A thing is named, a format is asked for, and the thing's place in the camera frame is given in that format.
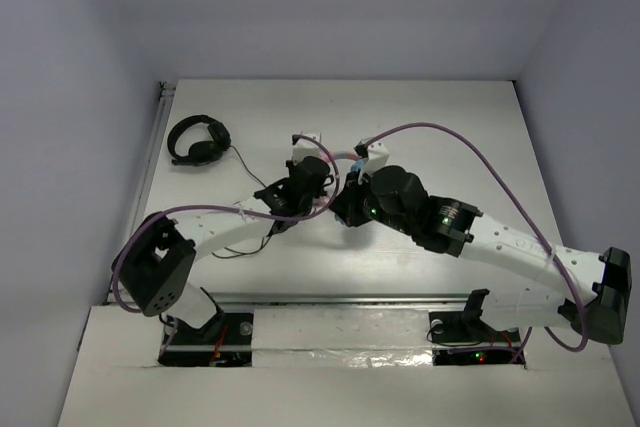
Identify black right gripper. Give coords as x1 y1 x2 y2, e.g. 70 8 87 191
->
329 168 414 237

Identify pink blue cat-ear headphones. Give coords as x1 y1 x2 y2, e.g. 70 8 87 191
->
313 150 364 210

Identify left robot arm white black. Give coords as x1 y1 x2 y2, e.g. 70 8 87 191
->
112 157 334 344

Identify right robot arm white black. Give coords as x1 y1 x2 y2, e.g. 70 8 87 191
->
330 166 632 345

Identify black headphones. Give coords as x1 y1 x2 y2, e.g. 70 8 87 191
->
166 114 232 167

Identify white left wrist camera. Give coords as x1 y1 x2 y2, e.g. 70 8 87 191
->
291 132 322 164

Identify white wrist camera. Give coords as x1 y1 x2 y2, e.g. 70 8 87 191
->
354 139 389 183
291 132 322 164

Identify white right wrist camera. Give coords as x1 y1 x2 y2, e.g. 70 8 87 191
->
354 139 389 183

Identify black headphone cable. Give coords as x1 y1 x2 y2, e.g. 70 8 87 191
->
212 145 281 259

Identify aluminium rail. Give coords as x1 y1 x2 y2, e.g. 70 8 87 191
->
211 293 468 306

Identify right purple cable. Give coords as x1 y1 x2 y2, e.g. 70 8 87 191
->
362 122 589 352

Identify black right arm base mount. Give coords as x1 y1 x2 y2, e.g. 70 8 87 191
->
426 289 526 367

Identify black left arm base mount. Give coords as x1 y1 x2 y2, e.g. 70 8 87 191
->
158 312 254 368

